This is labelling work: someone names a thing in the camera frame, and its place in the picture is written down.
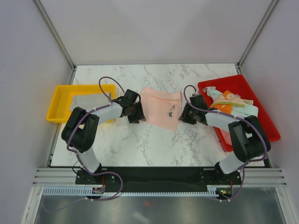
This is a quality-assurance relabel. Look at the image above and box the aluminium frame post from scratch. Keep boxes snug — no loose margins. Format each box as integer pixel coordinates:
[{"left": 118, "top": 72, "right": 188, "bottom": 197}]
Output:
[
  {"left": 32, "top": 0, "right": 76, "bottom": 71},
  {"left": 235, "top": 0, "right": 280, "bottom": 73}
]

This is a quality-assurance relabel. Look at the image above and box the mint green towel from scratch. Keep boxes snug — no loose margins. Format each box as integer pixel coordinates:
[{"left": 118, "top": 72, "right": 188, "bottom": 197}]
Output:
[{"left": 202, "top": 86, "right": 259, "bottom": 119}]

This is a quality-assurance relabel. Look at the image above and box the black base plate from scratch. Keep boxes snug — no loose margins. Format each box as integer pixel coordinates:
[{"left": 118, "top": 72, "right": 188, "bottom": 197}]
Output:
[{"left": 75, "top": 167, "right": 241, "bottom": 192}]

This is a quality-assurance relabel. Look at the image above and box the red plastic tray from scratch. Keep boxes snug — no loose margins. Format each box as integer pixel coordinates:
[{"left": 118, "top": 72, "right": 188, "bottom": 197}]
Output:
[{"left": 195, "top": 74, "right": 282, "bottom": 154}]

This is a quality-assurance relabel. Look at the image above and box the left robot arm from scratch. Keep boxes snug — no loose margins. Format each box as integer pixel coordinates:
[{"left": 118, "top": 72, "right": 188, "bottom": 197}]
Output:
[{"left": 61, "top": 89, "right": 146, "bottom": 184}]

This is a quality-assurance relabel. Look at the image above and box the pink towel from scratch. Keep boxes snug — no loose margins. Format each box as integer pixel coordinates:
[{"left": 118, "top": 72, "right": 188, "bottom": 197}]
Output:
[{"left": 141, "top": 87, "right": 182, "bottom": 131}]

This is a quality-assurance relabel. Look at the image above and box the grey towel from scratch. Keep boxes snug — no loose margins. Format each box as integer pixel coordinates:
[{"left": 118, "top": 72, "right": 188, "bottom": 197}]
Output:
[{"left": 69, "top": 93, "right": 110, "bottom": 112}]

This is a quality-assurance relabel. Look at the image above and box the slotted cable duct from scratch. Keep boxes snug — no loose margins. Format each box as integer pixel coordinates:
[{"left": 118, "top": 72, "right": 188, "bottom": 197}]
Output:
[{"left": 43, "top": 186, "right": 232, "bottom": 197}]

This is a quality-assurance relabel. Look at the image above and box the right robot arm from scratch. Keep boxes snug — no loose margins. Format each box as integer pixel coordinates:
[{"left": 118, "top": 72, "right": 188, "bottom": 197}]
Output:
[{"left": 179, "top": 95, "right": 271, "bottom": 184}]

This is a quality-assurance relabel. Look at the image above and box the right aluminium frame post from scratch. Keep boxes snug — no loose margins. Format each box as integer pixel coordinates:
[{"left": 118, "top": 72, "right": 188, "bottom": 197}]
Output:
[{"left": 235, "top": 0, "right": 280, "bottom": 73}]

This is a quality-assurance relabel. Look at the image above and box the left aluminium frame post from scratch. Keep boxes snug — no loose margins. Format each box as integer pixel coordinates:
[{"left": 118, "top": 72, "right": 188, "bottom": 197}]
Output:
[{"left": 32, "top": 0, "right": 76, "bottom": 71}]

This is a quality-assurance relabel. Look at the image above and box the aluminium frame rail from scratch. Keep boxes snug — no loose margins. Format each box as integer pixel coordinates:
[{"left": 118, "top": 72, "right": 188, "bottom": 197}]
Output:
[{"left": 33, "top": 167, "right": 287, "bottom": 187}]

